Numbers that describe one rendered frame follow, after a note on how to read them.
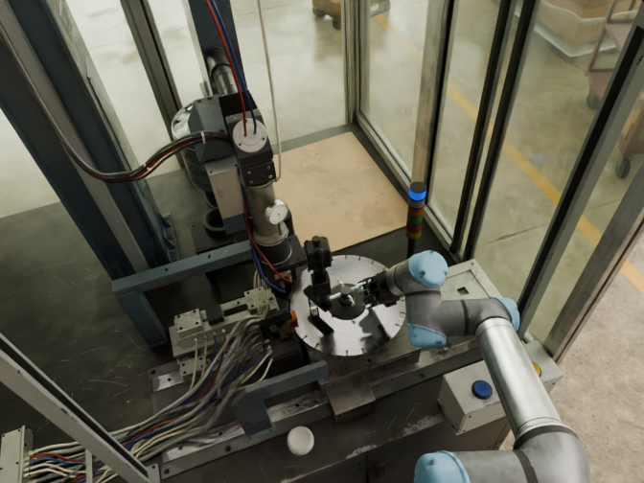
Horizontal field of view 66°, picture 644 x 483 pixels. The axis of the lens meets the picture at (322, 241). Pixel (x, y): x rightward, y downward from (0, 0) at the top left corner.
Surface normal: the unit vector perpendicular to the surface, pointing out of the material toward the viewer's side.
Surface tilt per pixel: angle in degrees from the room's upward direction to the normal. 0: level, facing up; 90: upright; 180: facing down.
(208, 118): 0
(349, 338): 0
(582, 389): 0
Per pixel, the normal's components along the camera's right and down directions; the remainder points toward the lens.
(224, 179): 0.33, 0.70
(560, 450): 0.07, -0.92
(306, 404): -0.07, -0.65
